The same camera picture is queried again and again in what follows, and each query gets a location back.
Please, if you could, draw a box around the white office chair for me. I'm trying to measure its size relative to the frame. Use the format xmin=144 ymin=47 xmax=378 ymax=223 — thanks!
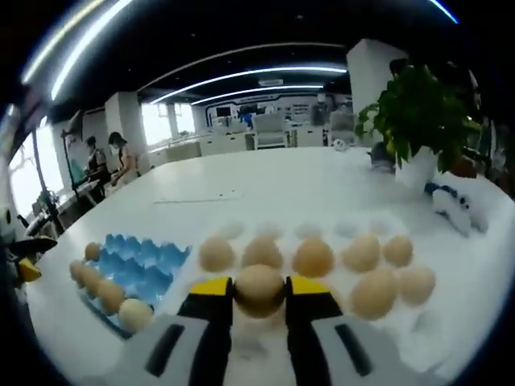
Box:
xmin=253 ymin=114 xmax=287 ymax=150
xmin=329 ymin=112 xmax=357 ymax=146

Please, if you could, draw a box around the green plant in white pot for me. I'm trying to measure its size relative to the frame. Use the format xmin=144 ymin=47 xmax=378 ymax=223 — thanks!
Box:
xmin=356 ymin=66 xmax=482 ymax=190

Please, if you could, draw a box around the white cabinet row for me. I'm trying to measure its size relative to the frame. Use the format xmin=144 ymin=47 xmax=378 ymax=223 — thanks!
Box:
xmin=148 ymin=132 xmax=335 ymax=160

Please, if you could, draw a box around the blue egg tray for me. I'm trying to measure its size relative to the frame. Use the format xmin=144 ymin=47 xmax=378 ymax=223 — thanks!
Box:
xmin=78 ymin=233 xmax=193 ymax=339

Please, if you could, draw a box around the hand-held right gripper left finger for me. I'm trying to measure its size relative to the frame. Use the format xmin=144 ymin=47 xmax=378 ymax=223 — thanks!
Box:
xmin=90 ymin=275 xmax=235 ymax=386

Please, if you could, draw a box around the grey rounded object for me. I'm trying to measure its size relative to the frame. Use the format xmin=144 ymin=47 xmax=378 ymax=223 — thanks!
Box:
xmin=368 ymin=142 xmax=398 ymax=174

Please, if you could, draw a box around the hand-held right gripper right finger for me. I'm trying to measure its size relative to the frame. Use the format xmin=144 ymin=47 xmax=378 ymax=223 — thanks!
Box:
xmin=284 ymin=275 xmax=443 ymax=386

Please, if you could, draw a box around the curved ceiling light strip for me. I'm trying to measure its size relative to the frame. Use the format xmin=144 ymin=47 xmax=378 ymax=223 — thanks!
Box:
xmin=151 ymin=67 xmax=348 ymax=104
xmin=192 ymin=85 xmax=323 ymax=106

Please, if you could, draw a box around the long curved ceiling light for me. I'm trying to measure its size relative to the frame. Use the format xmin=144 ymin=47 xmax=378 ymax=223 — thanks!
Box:
xmin=50 ymin=0 xmax=136 ymax=101

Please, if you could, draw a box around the white and blue controller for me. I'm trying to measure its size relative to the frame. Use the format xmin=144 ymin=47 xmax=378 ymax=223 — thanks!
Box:
xmin=426 ymin=183 xmax=472 ymax=236
xmin=462 ymin=192 xmax=490 ymax=234

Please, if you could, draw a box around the white foam egg holder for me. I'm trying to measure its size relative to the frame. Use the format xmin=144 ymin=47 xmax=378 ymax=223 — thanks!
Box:
xmin=168 ymin=219 xmax=443 ymax=363

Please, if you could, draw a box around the cluster of brown eggs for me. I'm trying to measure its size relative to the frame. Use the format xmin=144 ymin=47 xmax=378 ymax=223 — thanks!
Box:
xmin=68 ymin=240 xmax=155 ymax=333
xmin=197 ymin=233 xmax=438 ymax=322

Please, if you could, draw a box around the single brown egg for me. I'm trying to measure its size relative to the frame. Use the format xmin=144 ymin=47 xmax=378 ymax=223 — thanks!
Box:
xmin=233 ymin=264 xmax=286 ymax=321

